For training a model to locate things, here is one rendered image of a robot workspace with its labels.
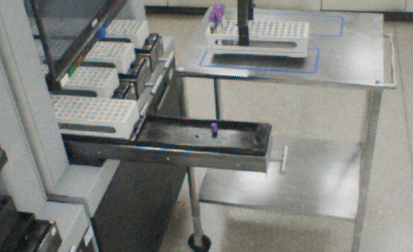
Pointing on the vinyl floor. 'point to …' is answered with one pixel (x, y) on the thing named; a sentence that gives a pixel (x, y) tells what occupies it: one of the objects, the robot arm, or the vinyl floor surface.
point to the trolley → (343, 155)
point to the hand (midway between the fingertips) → (246, 30)
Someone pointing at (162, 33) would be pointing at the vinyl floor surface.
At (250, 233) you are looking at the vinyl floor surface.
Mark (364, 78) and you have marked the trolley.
